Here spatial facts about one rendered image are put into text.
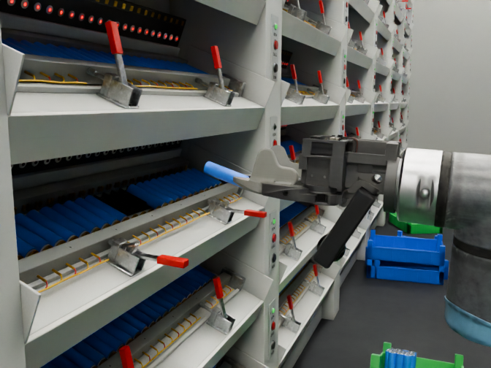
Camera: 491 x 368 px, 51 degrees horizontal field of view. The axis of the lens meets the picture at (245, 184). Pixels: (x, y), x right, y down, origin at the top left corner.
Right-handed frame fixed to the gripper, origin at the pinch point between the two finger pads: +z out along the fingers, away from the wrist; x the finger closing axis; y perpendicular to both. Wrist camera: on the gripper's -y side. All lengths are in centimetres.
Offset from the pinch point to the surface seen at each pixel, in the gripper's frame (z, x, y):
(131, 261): 7.0, 16.6, -7.2
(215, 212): 8.9, -10.0, -7.2
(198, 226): 9.1, -4.1, -8.3
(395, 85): 12, -307, 20
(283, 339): 7, -47, -47
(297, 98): 9, -53, 11
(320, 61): 15, -97, 22
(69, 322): 6.3, 27.9, -9.7
